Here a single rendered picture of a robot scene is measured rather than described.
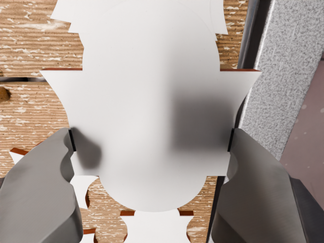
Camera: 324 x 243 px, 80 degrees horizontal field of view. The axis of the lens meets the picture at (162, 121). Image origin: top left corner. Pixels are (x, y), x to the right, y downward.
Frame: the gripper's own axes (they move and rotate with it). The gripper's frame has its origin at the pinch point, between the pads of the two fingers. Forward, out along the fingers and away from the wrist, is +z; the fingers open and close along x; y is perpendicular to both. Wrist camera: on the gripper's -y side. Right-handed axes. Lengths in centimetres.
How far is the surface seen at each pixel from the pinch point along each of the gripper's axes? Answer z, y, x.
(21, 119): 12.0, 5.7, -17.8
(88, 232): 10.7, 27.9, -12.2
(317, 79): 105, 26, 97
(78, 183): 10.6, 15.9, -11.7
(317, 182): 103, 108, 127
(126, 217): 10.4, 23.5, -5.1
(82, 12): 6.7, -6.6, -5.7
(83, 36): 8.9, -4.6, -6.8
